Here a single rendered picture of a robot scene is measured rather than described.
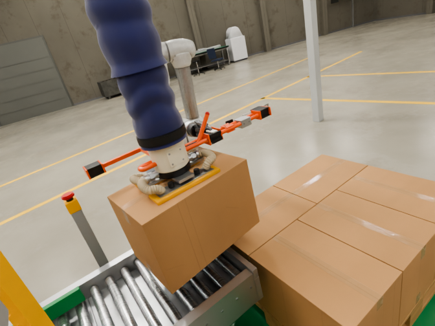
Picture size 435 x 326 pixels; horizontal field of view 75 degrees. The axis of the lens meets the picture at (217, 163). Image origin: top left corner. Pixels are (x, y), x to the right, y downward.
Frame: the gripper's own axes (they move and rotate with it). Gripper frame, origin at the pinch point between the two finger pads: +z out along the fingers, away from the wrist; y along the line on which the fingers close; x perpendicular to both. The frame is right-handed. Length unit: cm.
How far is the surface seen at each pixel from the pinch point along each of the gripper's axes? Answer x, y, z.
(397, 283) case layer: -29, 70, 78
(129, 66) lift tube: 33, -42, 9
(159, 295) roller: 56, 65, 5
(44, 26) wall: -123, -222, -1363
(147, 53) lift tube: 26, -45, 11
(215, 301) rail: 39, 61, 33
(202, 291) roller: 39, 66, 19
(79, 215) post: 72, 30, -48
